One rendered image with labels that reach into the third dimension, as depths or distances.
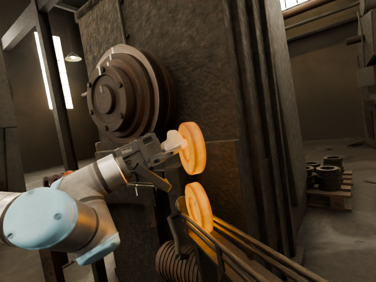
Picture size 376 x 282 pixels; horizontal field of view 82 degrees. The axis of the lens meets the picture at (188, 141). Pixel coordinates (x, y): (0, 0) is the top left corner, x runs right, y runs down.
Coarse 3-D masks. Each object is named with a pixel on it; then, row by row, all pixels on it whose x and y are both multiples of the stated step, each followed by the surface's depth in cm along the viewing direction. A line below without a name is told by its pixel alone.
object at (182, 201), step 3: (180, 198) 73; (183, 198) 73; (180, 201) 72; (183, 201) 72; (180, 204) 72; (183, 204) 72; (180, 207) 72; (183, 207) 72; (186, 207) 73; (180, 210) 72; (183, 210) 72; (186, 210) 73; (180, 213) 72; (186, 213) 73; (183, 222) 72; (183, 225) 72
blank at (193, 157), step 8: (184, 128) 62; (192, 128) 59; (184, 136) 63; (192, 136) 57; (200, 136) 58; (192, 144) 57; (200, 144) 57; (184, 152) 67; (192, 152) 58; (200, 152) 57; (184, 160) 66; (192, 160) 59; (200, 160) 58; (184, 168) 67; (192, 168) 60; (200, 168) 59
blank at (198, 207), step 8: (192, 184) 65; (192, 192) 62; (200, 192) 61; (192, 200) 64; (200, 200) 59; (208, 200) 60; (192, 208) 69; (200, 208) 58; (208, 208) 59; (192, 216) 67; (200, 216) 59; (208, 216) 59; (200, 224) 60; (208, 224) 59
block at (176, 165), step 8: (168, 168) 88; (176, 168) 86; (168, 176) 89; (176, 176) 86; (184, 176) 88; (192, 176) 93; (176, 184) 87; (184, 184) 88; (168, 192) 90; (176, 192) 88; (184, 192) 87
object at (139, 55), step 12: (120, 48) 95; (132, 48) 91; (144, 60) 88; (156, 72) 89; (156, 84) 86; (156, 96) 87; (156, 108) 88; (156, 120) 89; (144, 132) 94; (156, 132) 95; (120, 144) 105
